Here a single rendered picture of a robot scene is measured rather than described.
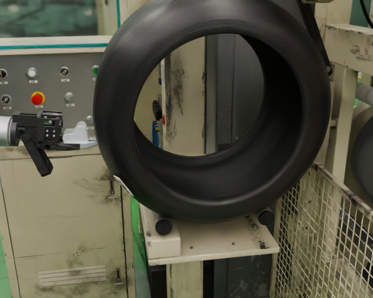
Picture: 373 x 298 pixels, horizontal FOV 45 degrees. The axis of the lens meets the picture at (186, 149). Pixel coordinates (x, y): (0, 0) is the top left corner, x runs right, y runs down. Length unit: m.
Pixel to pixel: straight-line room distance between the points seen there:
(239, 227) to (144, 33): 0.67
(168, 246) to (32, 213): 0.90
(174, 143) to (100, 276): 0.87
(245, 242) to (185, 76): 0.54
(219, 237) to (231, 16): 0.64
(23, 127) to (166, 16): 0.44
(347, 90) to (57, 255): 1.36
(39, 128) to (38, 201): 0.86
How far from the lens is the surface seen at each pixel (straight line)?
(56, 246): 2.06
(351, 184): 2.02
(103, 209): 1.96
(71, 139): 1.15
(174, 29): 1.00
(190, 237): 1.33
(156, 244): 1.22
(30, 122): 1.16
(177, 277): 1.75
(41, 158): 1.18
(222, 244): 1.30
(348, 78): 1.56
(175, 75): 1.43
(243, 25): 1.03
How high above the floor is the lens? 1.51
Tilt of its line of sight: 21 degrees down
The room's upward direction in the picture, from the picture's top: straight up
